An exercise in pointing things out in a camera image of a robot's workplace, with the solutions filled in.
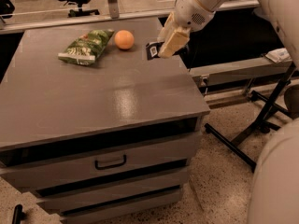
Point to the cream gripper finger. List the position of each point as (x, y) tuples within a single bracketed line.
[(175, 41), (167, 29)]

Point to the blue rxbar blueberry wrapper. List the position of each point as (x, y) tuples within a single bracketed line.
[(152, 50)]

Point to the green chip bag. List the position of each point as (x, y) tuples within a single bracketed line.
[(86, 49)]

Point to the black caster bottom left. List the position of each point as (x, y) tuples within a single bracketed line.
[(18, 215)]

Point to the black metal stand legs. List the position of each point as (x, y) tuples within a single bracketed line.
[(261, 123)]

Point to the grey drawer cabinet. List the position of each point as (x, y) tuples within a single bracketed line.
[(57, 118)]

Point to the orange fruit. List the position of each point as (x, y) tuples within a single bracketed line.
[(124, 39)]

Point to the grey metal shelf rail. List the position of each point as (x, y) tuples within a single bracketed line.
[(229, 83)]

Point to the black drawer handle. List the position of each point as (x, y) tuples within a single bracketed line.
[(104, 165)]

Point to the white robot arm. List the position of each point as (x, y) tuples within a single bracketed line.
[(274, 195)]

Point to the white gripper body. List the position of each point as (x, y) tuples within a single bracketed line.
[(191, 13)]

